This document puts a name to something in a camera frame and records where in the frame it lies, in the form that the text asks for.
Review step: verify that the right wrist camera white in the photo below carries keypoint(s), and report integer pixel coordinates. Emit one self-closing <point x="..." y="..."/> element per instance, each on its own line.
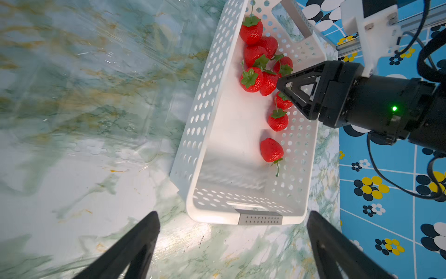
<point x="376" y="23"/>

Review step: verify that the red strawberry basket left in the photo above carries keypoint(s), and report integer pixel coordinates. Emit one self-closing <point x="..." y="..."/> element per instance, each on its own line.
<point x="251" y="79"/>

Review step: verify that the red strawberry basket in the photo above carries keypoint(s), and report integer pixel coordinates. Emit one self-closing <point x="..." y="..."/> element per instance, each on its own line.
<point x="251" y="79"/>
<point x="278" y="120"/>
<point x="272" y="152"/>
<point x="281" y="101"/>
<point x="251" y="29"/>
<point x="283" y="65"/>

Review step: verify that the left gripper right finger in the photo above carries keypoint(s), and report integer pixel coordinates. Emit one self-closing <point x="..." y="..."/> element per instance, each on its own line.
<point x="335" y="256"/>

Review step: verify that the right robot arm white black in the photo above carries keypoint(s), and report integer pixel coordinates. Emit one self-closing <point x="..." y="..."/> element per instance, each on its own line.
<point x="428" y="74"/>

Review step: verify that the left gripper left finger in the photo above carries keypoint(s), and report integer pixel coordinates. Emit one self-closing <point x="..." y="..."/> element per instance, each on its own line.
<point x="131" y="255"/>

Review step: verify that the red strawberry basket middle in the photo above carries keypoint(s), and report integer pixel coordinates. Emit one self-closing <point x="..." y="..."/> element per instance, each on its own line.
<point x="281" y="101"/>

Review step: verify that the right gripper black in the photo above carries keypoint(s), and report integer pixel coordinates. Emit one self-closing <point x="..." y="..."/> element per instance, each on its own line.
<point x="336" y="93"/>

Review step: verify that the red strawberry near basket front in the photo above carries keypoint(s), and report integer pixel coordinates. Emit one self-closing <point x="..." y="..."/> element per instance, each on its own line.
<point x="272" y="152"/>

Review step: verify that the red strawberry basket top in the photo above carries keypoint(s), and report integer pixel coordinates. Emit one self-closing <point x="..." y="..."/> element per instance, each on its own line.
<point x="283" y="65"/>

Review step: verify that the red strawberry basket right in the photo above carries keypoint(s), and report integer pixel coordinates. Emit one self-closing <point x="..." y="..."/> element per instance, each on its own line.
<point x="278" y="120"/>

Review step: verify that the red strawberry basket back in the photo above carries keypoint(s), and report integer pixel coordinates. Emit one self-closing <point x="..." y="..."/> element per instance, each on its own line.
<point x="251" y="29"/>

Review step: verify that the right aluminium corner post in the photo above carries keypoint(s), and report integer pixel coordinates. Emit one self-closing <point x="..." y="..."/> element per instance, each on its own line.
<point x="410" y="14"/>

